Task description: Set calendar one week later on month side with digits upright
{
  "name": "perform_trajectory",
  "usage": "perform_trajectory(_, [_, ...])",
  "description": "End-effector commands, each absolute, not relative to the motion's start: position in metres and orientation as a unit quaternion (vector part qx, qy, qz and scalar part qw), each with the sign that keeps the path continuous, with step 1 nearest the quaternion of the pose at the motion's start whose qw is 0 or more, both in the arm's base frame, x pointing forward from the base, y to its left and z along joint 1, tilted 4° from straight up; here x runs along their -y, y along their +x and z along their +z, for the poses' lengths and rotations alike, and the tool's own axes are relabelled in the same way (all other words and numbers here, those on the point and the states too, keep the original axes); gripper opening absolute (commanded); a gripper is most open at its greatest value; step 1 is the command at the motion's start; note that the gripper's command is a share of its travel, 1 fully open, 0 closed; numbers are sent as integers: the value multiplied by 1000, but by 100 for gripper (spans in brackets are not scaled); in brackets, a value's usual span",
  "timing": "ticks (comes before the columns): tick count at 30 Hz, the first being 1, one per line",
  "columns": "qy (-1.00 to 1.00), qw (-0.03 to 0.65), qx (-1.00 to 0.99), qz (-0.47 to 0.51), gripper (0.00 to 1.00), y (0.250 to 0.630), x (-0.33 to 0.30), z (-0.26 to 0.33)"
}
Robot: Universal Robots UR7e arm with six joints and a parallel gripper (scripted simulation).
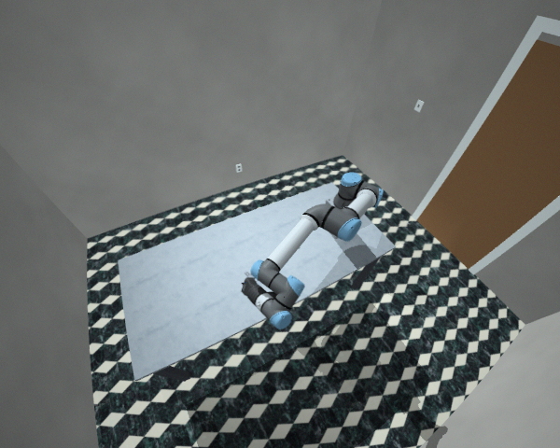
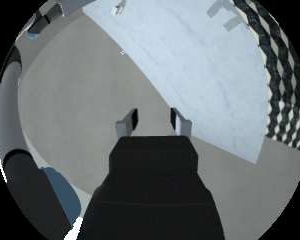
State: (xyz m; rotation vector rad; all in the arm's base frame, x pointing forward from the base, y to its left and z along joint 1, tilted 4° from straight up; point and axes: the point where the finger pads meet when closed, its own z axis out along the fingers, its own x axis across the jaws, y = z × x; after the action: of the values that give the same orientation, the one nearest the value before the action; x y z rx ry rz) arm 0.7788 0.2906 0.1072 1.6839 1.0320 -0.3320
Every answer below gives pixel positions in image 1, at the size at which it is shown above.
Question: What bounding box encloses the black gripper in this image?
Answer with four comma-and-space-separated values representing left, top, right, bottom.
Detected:
241, 272, 276, 310

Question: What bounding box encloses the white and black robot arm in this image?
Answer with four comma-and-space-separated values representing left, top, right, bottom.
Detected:
250, 173, 384, 329

